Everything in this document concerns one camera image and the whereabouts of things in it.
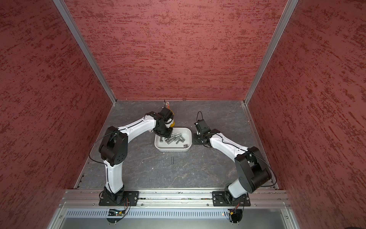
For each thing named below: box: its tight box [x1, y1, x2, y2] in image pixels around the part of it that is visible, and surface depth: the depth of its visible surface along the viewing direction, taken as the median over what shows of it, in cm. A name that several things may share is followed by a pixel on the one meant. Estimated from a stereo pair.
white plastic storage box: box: [153, 127, 193, 153], surface depth 97 cm
